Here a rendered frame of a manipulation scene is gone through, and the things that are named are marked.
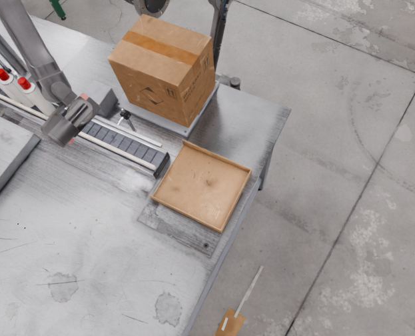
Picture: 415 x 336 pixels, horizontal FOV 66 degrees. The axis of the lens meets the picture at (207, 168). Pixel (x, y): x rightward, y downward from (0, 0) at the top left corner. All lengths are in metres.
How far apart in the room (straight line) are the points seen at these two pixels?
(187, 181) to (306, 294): 1.07
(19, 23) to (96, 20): 2.42
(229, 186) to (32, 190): 0.78
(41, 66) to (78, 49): 0.94
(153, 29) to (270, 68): 1.48
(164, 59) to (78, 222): 0.68
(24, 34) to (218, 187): 0.77
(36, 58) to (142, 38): 0.52
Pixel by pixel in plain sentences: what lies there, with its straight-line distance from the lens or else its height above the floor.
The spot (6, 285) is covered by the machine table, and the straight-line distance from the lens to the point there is 1.40.
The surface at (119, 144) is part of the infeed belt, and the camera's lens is 1.32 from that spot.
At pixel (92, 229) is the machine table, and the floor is 0.83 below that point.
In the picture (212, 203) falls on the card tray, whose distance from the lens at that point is 1.20.
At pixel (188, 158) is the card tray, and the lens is 1.28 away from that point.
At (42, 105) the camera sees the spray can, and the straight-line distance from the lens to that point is 1.46.
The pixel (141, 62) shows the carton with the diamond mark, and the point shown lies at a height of 1.12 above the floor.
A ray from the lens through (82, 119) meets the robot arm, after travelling 0.87.
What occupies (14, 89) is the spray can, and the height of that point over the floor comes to 1.01.
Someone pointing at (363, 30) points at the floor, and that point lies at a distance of 3.04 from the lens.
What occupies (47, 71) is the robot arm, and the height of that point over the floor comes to 1.42.
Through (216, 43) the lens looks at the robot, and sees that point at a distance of 1.92.
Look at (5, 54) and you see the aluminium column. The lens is 1.72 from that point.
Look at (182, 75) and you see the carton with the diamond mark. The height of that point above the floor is 1.12.
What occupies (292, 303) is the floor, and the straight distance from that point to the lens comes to 2.00.
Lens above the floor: 1.97
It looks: 65 degrees down
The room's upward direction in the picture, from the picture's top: 11 degrees counter-clockwise
